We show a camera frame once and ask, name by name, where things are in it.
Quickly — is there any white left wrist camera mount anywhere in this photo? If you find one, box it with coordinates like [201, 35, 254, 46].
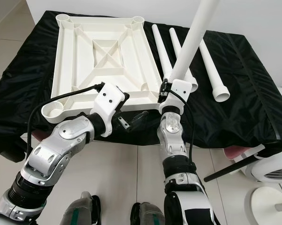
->
[94, 83, 130, 137]

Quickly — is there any grey robot left leg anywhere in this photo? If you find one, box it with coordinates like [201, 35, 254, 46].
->
[61, 191, 101, 225]

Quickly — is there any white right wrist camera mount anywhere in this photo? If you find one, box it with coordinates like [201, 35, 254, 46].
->
[158, 79, 193, 113]

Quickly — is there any black table cloth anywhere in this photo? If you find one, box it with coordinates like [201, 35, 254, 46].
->
[0, 10, 282, 162]

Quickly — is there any grey robot leg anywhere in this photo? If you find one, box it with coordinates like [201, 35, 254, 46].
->
[61, 191, 101, 225]
[130, 202, 165, 225]

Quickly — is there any white plastic children table top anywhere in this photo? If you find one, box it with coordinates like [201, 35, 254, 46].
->
[40, 13, 167, 123]

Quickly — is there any white round base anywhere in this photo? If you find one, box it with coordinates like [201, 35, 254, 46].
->
[249, 185, 282, 225]

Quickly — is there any grey robot right leg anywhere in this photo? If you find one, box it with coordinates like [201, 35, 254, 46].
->
[130, 202, 165, 225]

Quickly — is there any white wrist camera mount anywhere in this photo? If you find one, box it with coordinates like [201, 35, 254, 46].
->
[158, 79, 193, 113]
[94, 83, 130, 137]

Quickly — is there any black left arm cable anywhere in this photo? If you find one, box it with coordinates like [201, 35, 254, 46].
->
[26, 82, 106, 160]

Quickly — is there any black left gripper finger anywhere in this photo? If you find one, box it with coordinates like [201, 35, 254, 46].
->
[129, 110, 150, 126]

